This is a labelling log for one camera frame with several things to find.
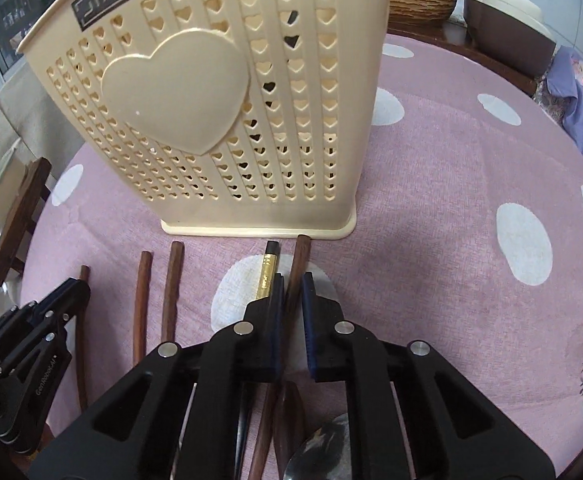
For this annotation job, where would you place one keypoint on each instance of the cream plastic utensil holder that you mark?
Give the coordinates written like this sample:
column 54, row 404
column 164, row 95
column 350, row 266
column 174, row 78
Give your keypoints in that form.
column 171, row 85

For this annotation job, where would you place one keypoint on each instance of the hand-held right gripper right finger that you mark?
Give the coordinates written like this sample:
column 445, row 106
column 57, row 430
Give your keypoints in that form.
column 309, row 330

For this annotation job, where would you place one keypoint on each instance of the beige cloth cover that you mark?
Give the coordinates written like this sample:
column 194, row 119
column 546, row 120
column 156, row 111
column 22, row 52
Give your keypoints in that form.
column 21, row 125

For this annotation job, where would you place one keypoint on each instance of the brown white rice cooker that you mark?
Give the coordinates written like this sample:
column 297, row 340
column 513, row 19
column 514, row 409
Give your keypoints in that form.
column 511, row 30

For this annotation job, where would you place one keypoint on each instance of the dark wooden counter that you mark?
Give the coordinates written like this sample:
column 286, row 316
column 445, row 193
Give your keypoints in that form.
column 471, row 50

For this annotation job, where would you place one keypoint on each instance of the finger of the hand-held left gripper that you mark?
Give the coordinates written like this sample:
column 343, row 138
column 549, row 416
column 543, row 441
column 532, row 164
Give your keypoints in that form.
column 31, row 350
column 66, row 300

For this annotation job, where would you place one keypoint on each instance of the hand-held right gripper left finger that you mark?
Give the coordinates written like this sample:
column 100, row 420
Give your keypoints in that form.
column 274, row 330

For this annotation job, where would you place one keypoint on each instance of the purple floral cloth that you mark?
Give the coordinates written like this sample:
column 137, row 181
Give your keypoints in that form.
column 581, row 110

